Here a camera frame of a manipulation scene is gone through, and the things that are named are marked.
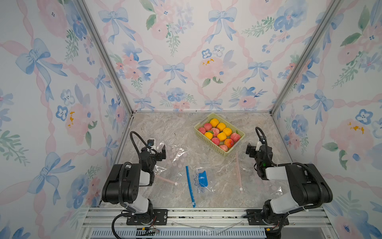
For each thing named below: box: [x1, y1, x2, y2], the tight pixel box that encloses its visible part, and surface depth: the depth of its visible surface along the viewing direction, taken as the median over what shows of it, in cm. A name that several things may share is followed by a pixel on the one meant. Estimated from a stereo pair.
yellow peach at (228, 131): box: [222, 127, 233, 137], surface depth 105 cm
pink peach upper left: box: [203, 122, 213, 131], surface depth 108 cm
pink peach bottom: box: [219, 144, 229, 152], surface depth 96 cm
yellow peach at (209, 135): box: [204, 131, 214, 140], surface depth 102 cm
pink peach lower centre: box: [211, 136, 221, 146], surface depth 100 cm
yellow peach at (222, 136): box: [216, 131, 227, 142], surface depth 102 cm
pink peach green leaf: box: [207, 127, 220, 137], surface depth 103 cm
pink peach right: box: [230, 132, 241, 143], surface depth 100 cm
